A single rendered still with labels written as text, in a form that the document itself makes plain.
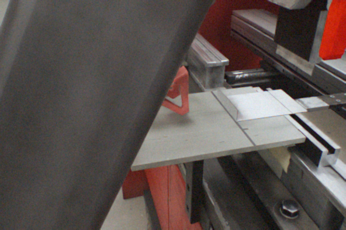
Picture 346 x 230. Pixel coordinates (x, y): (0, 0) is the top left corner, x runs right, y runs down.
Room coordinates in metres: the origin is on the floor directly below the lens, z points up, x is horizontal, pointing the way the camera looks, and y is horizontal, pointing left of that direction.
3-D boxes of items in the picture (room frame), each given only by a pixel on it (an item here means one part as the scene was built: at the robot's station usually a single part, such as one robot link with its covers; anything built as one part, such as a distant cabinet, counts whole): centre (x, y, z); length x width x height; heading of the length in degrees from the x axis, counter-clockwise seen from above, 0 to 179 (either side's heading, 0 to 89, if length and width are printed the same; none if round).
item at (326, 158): (0.46, -0.20, 0.99); 0.20 x 0.03 x 0.03; 15
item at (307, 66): (0.49, -0.19, 1.13); 0.10 x 0.02 x 0.10; 15
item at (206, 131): (0.45, -0.05, 1.00); 0.26 x 0.18 x 0.01; 105
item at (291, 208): (0.34, -0.17, 0.91); 0.03 x 0.03 x 0.02
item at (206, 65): (1.02, -0.05, 0.92); 0.50 x 0.06 x 0.10; 15
